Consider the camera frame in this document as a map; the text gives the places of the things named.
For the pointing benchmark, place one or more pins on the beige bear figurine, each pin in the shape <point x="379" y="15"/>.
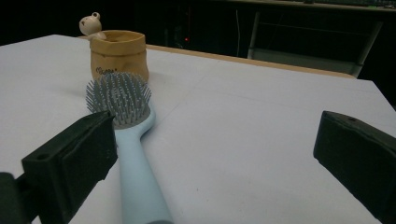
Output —
<point x="88" y="26"/>

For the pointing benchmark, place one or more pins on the wooden desk with metal frame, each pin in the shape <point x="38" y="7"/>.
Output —
<point x="299" y="59"/>

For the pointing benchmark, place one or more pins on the light blue hairbrush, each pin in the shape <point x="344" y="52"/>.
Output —
<point x="137" y="174"/>

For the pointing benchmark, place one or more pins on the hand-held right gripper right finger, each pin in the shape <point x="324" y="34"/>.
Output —
<point x="361" y="152"/>

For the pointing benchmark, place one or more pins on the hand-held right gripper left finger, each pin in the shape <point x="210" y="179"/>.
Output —
<point x="77" y="155"/>

